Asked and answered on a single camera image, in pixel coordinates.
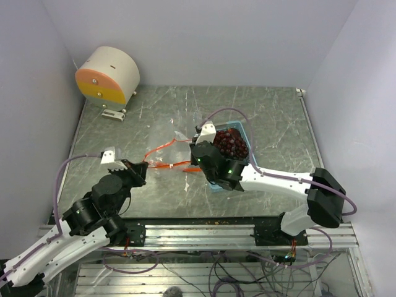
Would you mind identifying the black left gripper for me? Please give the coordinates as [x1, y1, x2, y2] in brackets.
[106, 157, 147, 213]

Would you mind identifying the dark red grape bunch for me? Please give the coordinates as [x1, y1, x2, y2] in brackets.
[213, 128, 249, 160]

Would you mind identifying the clear orange-zip bag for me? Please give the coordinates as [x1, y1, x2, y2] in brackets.
[142, 111, 208, 173]

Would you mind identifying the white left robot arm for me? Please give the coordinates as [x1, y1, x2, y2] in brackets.
[1, 159, 149, 287]

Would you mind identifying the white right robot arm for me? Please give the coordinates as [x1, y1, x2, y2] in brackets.
[191, 141, 345, 245]

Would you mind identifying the light blue plastic basket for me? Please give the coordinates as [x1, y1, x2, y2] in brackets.
[208, 121, 251, 193]

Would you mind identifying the round pastel drawer cabinet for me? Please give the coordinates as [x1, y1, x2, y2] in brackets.
[75, 46, 140, 111]

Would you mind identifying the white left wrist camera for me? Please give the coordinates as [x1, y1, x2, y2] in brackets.
[100, 147, 121, 165]

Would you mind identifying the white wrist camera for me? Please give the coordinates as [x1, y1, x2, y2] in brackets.
[100, 147, 121, 165]
[196, 121, 217, 144]

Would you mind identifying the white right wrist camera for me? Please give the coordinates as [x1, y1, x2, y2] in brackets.
[196, 121, 217, 144]

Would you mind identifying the white bracket block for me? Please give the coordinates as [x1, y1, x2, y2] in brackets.
[101, 109, 125, 122]

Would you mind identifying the aluminium rail base frame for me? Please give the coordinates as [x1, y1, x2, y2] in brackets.
[37, 216, 366, 297]

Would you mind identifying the loose cable bundle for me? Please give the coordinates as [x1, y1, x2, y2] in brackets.
[101, 244, 335, 297]

